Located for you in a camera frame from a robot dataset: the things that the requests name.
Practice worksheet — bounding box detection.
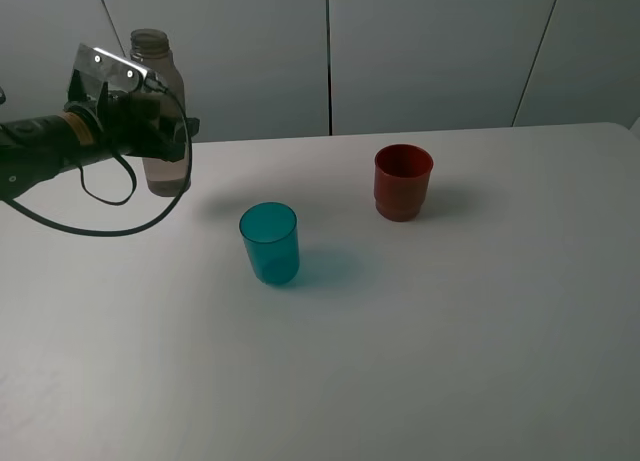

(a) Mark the black camera cable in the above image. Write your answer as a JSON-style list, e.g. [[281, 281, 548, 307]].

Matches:
[[0, 78, 194, 238]]

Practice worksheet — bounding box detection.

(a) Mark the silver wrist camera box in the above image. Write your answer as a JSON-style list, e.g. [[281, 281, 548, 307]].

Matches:
[[69, 44, 158, 98]]

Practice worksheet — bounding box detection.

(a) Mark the teal translucent plastic cup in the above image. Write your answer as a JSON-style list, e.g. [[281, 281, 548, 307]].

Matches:
[[239, 202, 300, 285]]

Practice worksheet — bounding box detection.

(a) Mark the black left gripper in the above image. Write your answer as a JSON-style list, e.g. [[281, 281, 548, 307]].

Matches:
[[63, 70, 200, 162]]

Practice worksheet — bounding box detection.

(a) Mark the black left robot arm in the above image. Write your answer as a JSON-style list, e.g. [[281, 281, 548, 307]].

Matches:
[[1, 68, 200, 202]]

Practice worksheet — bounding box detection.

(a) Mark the brown translucent water bottle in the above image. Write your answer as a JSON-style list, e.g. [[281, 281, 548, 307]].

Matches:
[[130, 28, 189, 198]]

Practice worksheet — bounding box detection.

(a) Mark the red plastic cup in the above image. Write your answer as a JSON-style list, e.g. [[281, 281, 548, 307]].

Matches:
[[374, 144, 434, 222]]

